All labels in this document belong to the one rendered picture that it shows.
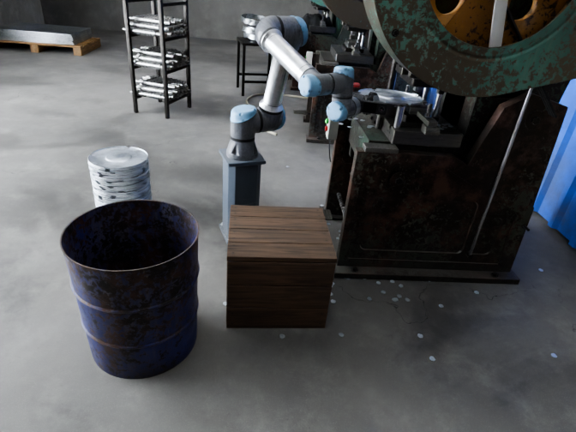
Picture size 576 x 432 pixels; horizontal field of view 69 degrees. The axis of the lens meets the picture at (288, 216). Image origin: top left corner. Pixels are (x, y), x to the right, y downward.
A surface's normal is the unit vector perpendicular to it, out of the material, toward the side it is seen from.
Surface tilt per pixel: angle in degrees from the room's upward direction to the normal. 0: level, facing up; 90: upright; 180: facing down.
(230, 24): 90
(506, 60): 90
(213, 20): 90
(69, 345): 0
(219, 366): 0
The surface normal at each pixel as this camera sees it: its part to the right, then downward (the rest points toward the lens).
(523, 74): 0.05, 0.51
